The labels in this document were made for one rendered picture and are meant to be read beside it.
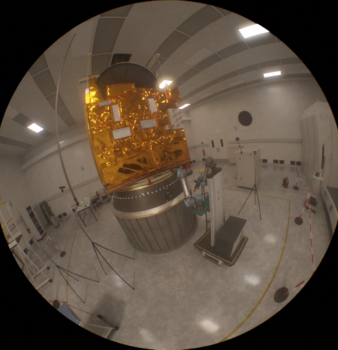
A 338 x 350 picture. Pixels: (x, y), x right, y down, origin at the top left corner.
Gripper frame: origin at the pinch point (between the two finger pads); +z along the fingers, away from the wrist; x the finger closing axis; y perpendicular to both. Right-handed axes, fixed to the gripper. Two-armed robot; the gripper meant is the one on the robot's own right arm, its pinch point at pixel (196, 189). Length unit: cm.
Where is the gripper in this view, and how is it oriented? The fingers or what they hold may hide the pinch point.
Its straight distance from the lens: 217.2
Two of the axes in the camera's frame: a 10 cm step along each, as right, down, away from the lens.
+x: 7.1, -2.3, 6.7
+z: -1.4, 8.8, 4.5
